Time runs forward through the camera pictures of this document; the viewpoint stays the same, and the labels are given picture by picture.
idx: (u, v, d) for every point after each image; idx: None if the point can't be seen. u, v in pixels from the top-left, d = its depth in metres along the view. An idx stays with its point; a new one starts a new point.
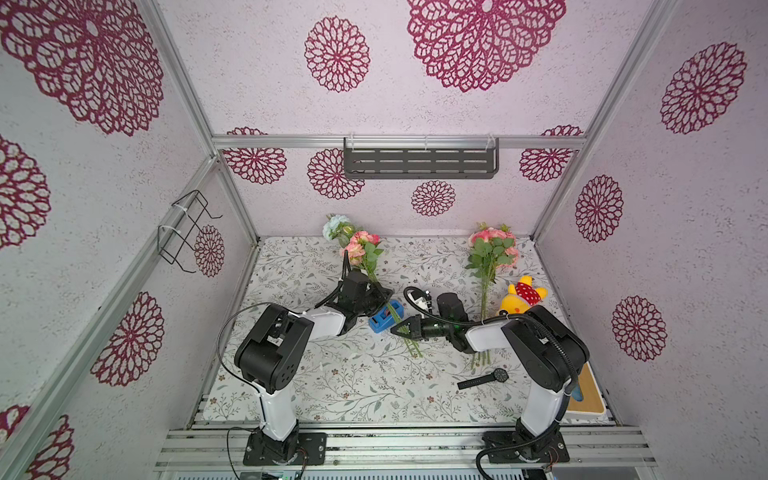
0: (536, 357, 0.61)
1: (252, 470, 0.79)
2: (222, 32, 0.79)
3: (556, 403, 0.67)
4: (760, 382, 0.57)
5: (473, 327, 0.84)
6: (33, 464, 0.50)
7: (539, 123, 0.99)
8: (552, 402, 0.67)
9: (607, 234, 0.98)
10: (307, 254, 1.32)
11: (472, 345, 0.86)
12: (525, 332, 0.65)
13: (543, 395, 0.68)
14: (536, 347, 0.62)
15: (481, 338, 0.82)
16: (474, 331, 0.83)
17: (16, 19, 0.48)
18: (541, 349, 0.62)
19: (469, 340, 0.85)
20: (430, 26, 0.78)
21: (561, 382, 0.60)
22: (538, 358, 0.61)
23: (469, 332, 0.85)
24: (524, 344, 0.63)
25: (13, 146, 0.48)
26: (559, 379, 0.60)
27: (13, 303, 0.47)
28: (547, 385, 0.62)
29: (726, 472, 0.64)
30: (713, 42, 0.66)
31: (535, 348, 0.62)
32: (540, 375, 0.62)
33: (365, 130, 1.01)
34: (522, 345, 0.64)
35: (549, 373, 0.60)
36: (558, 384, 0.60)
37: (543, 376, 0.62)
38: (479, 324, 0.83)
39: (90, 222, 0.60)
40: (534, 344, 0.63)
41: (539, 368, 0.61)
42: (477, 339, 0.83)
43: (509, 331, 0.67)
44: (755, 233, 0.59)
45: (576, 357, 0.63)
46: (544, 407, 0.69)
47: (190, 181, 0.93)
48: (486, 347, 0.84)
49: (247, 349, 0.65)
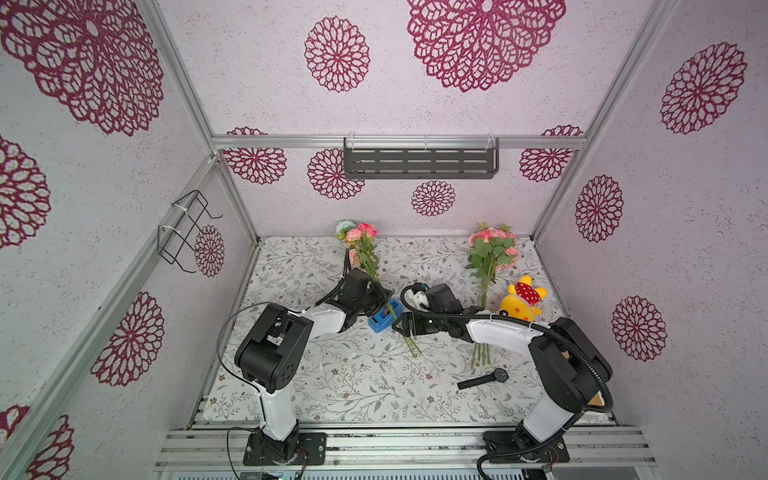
0: (567, 381, 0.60)
1: (252, 470, 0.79)
2: (223, 32, 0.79)
3: (567, 417, 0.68)
4: (760, 382, 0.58)
5: (477, 319, 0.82)
6: (33, 464, 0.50)
7: (539, 123, 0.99)
8: (566, 414, 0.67)
9: (607, 234, 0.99)
10: (307, 254, 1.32)
11: (472, 335, 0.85)
12: (555, 353, 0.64)
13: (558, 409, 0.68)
14: (568, 373, 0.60)
15: (487, 332, 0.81)
16: (480, 323, 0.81)
17: (16, 19, 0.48)
18: (572, 374, 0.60)
19: (469, 330, 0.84)
20: (430, 26, 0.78)
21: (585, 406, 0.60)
22: (571, 385, 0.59)
23: (473, 323, 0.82)
24: (556, 367, 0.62)
25: (13, 146, 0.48)
26: (585, 403, 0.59)
27: (13, 303, 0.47)
28: (570, 406, 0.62)
29: (727, 472, 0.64)
30: (713, 42, 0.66)
31: (567, 373, 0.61)
32: (565, 398, 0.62)
33: (365, 130, 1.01)
34: (553, 366, 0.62)
35: (577, 398, 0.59)
36: (582, 408, 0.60)
37: (570, 399, 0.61)
38: (488, 319, 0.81)
39: (90, 222, 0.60)
40: (565, 367, 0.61)
41: (568, 392, 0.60)
42: (480, 331, 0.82)
43: (538, 350, 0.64)
44: (755, 233, 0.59)
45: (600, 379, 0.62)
46: (555, 418, 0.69)
47: (190, 181, 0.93)
48: (486, 341, 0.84)
49: (247, 349, 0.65)
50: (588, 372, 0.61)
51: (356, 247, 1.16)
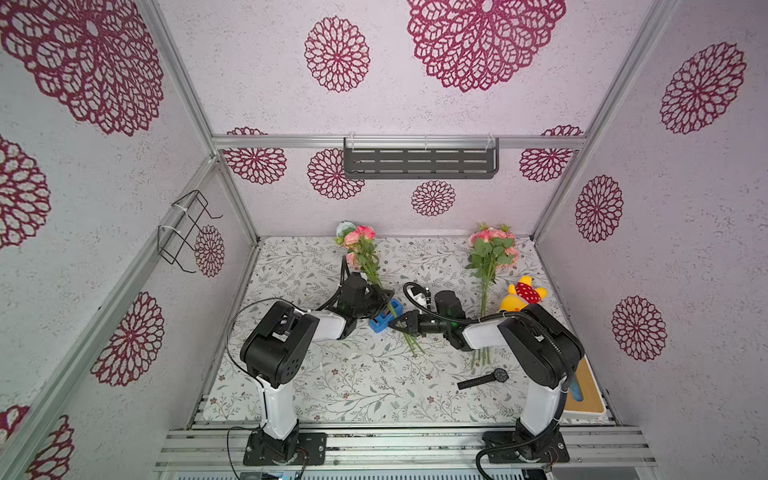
0: (530, 353, 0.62)
1: (252, 471, 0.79)
2: (222, 32, 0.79)
3: (554, 402, 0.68)
4: (761, 382, 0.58)
5: (470, 325, 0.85)
6: (33, 464, 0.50)
7: (539, 123, 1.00)
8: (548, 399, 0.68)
9: (607, 234, 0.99)
10: (307, 254, 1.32)
11: (471, 344, 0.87)
12: (520, 328, 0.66)
13: (540, 392, 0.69)
14: (533, 345, 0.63)
15: (478, 336, 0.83)
16: (471, 328, 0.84)
17: (16, 19, 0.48)
18: (538, 345, 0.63)
19: (467, 340, 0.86)
20: (430, 26, 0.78)
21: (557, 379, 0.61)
22: (536, 355, 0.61)
23: (465, 331, 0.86)
24: (520, 340, 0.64)
25: (13, 145, 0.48)
26: (554, 375, 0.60)
27: (13, 303, 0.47)
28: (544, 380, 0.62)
29: (727, 472, 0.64)
30: (713, 42, 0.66)
31: (531, 345, 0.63)
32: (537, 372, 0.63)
33: (365, 130, 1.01)
34: (517, 340, 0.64)
35: (544, 370, 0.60)
36: (554, 381, 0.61)
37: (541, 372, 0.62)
38: (475, 323, 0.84)
39: (90, 222, 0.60)
40: (528, 340, 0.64)
41: (535, 363, 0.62)
42: (473, 337, 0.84)
43: (503, 327, 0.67)
44: (755, 233, 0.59)
45: (571, 353, 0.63)
46: (542, 405, 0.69)
47: (190, 181, 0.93)
48: (480, 345, 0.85)
49: (253, 344, 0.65)
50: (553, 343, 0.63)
51: (355, 249, 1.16)
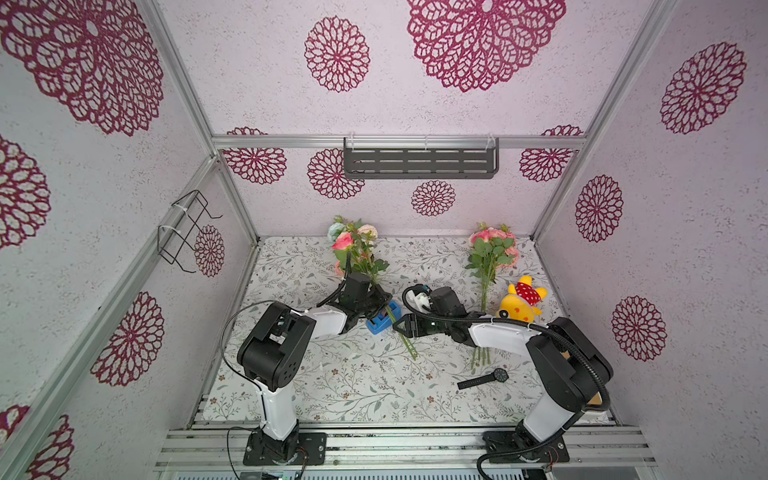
0: (563, 378, 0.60)
1: (252, 471, 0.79)
2: (222, 32, 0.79)
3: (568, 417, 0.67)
4: (760, 382, 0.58)
5: (481, 322, 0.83)
6: (33, 464, 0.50)
7: (539, 122, 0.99)
8: (565, 414, 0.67)
9: (607, 234, 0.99)
10: (307, 254, 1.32)
11: (475, 340, 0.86)
12: (553, 351, 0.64)
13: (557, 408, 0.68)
14: (566, 371, 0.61)
15: (488, 336, 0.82)
16: (480, 326, 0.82)
17: (16, 19, 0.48)
18: (571, 372, 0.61)
19: (471, 334, 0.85)
20: (430, 26, 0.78)
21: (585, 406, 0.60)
22: (569, 384, 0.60)
23: (473, 327, 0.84)
24: (553, 366, 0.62)
25: (13, 145, 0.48)
26: (584, 401, 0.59)
27: (13, 303, 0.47)
28: (570, 405, 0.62)
29: (727, 471, 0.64)
30: (713, 42, 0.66)
31: (563, 369, 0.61)
32: (565, 397, 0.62)
33: (365, 130, 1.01)
34: (550, 364, 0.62)
35: (575, 396, 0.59)
36: (581, 406, 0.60)
37: (569, 398, 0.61)
38: (489, 322, 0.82)
39: (90, 223, 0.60)
40: (561, 364, 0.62)
41: (566, 389, 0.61)
42: (481, 336, 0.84)
43: (535, 347, 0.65)
44: (754, 233, 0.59)
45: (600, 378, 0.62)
46: (555, 417, 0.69)
47: (190, 181, 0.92)
48: (487, 343, 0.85)
49: (249, 347, 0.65)
50: (586, 370, 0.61)
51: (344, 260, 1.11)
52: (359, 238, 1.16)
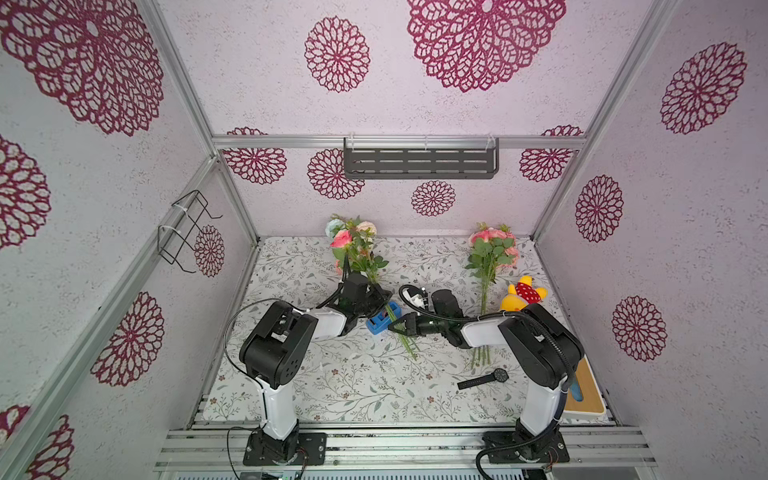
0: (532, 354, 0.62)
1: (252, 471, 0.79)
2: (223, 32, 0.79)
3: (555, 402, 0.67)
4: (760, 382, 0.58)
5: (469, 324, 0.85)
6: (33, 464, 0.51)
7: (539, 123, 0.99)
8: (550, 400, 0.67)
9: (607, 234, 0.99)
10: (307, 254, 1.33)
11: (468, 342, 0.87)
12: (522, 331, 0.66)
13: (541, 394, 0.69)
14: (534, 347, 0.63)
15: (477, 334, 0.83)
16: (469, 327, 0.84)
17: (16, 19, 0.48)
18: (539, 348, 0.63)
19: (464, 337, 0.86)
20: (430, 26, 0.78)
21: (557, 381, 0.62)
22: (537, 358, 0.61)
23: (465, 329, 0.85)
24: (522, 342, 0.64)
25: (13, 146, 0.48)
26: (554, 375, 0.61)
27: (13, 303, 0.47)
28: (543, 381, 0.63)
29: (727, 472, 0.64)
30: (713, 42, 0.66)
31: (532, 345, 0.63)
32: (537, 372, 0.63)
33: (365, 130, 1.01)
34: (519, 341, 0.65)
35: (544, 369, 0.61)
36: (553, 382, 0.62)
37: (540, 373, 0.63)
38: (475, 321, 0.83)
39: (90, 223, 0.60)
40: (530, 341, 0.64)
41: (536, 365, 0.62)
42: (473, 335, 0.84)
43: (505, 327, 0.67)
44: (755, 233, 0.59)
45: (571, 355, 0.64)
46: (543, 406, 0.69)
47: (190, 181, 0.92)
48: (478, 343, 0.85)
49: (252, 345, 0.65)
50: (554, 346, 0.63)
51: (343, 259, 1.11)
52: (358, 234, 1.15)
